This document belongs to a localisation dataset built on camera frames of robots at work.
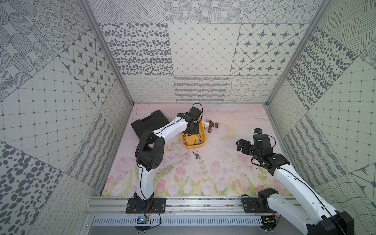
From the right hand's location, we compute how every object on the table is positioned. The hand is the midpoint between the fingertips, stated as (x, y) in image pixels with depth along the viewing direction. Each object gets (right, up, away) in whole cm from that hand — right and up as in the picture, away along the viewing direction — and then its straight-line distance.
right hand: (244, 145), depth 83 cm
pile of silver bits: (-27, -9, +10) cm, 30 cm away
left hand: (-29, +9, +12) cm, 33 cm away
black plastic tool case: (-56, +13, +22) cm, 62 cm away
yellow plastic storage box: (-28, 0, +15) cm, 32 cm away
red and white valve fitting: (-18, +11, +23) cm, 31 cm away
